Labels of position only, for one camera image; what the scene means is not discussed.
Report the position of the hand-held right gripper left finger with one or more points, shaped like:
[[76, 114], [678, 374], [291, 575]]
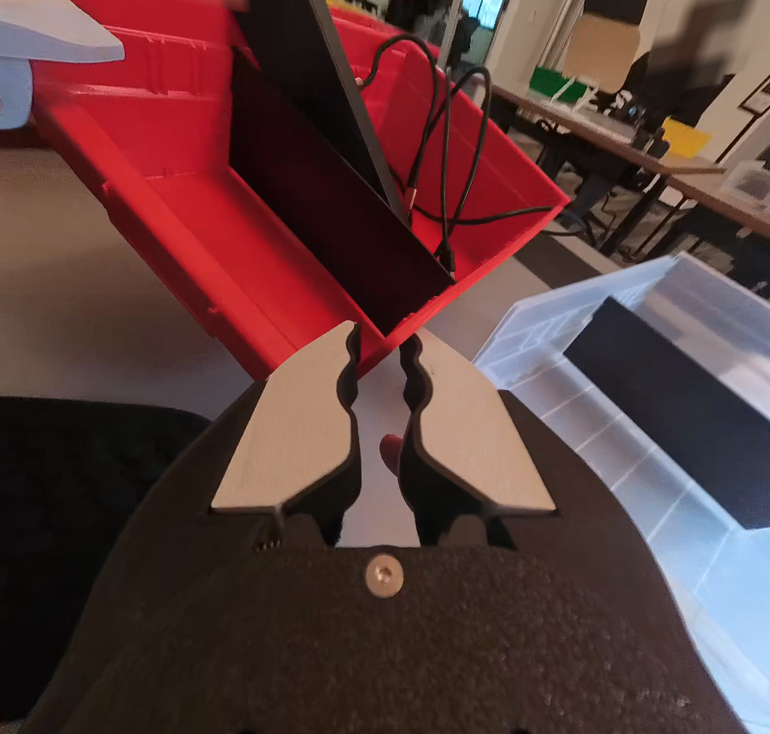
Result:
[[289, 421]]

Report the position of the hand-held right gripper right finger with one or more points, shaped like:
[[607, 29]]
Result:
[[475, 439]]

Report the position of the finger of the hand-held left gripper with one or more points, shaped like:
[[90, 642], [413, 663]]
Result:
[[48, 30]]

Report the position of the clear plastic bin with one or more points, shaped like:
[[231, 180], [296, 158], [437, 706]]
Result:
[[631, 475]]

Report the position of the red plastic bin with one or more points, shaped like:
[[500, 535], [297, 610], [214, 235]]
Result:
[[180, 144]]

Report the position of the person's right hand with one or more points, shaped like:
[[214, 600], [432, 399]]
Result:
[[391, 454]]

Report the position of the black bin divider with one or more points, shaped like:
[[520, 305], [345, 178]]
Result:
[[674, 397], [313, 205]]

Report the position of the wooden table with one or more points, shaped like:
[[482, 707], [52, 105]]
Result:
[[625, 138], [722, 199]]

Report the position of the green box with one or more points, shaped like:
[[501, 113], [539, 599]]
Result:
[[556, 84]]

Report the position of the yellow plastic bin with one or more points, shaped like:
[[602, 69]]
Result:
[[686, 138]]

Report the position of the wooden document stand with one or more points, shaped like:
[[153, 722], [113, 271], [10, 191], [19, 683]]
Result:
[[601, 54]]

